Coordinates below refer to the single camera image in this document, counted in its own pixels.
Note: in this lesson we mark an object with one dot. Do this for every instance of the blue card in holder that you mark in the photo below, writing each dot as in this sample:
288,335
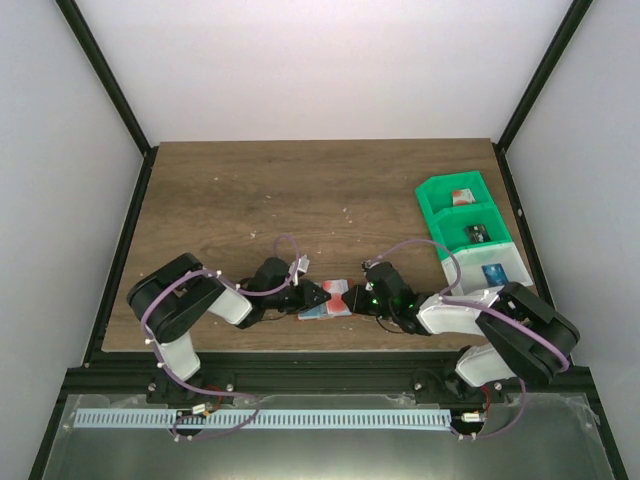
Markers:
311,315

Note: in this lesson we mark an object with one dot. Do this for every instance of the green bin far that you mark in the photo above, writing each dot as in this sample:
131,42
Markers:
442,192

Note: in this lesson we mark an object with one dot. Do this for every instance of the green bin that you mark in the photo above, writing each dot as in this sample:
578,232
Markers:
442,192
447,227

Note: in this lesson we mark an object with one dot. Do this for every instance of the green bin middle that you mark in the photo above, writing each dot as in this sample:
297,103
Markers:
447,227

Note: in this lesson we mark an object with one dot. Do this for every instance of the black frame post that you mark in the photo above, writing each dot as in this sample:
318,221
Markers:
89,45
561,39

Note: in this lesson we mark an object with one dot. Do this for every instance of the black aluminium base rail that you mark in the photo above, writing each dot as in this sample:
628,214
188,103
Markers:
261,374

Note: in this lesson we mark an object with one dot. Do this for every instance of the white slotted cable duct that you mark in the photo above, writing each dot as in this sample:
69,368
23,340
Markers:
436,420

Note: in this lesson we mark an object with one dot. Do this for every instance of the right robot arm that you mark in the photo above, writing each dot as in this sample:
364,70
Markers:
526,338

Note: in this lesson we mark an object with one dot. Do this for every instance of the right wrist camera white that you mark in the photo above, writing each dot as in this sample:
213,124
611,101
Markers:
373,265

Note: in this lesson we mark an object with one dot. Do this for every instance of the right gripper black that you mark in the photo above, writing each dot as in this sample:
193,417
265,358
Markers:
364,298

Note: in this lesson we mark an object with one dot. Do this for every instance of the left black frame post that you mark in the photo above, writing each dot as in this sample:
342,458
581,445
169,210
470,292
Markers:
89,45

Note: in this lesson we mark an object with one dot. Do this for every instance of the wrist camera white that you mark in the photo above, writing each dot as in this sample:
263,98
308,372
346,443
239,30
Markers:
298,269
373,265

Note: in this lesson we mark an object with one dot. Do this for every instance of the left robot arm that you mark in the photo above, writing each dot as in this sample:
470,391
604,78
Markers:
169,301

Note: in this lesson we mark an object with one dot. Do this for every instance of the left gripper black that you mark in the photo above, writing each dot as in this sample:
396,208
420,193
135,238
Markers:
302,295

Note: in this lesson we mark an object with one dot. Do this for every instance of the right black frame post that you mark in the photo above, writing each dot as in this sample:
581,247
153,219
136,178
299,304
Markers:
561,39

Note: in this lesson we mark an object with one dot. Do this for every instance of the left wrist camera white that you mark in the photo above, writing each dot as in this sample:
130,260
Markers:
298,269

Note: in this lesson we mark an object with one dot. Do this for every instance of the white bin near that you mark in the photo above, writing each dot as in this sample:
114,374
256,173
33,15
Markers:
471,277

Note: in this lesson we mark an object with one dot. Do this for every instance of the black card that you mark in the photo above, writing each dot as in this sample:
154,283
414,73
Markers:
477,234

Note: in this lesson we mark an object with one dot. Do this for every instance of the red white card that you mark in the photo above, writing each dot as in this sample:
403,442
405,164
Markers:
335,306
462,197

